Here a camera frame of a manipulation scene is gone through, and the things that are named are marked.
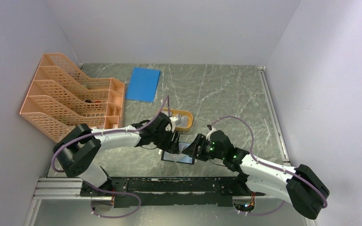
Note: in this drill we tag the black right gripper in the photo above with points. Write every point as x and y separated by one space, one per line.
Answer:
192 149

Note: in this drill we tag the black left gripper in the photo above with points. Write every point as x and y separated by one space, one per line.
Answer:
170 146

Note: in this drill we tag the black leather card holder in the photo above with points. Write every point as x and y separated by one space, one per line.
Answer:
176 158

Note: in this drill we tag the yellow oval tray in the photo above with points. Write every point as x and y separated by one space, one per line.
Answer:
175 112

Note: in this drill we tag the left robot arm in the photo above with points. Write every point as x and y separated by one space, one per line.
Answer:
76 151

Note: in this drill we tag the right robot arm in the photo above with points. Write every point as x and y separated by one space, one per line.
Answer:
298 186

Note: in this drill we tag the white VIP card stack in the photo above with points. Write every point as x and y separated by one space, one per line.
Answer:
184 124

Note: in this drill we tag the blue folder sheet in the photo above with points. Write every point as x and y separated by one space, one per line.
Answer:
143 84

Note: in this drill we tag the peach plastic file organizer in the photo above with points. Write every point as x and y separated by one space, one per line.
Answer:
61 97

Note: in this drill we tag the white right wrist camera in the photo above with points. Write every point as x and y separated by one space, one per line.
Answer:
212 129

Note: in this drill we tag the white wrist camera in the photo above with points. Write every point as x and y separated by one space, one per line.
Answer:
212 129
175 120

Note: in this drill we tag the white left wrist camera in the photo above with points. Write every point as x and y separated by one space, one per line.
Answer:
175 120

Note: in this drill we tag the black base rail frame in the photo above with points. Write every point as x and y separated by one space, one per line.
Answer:
168 191

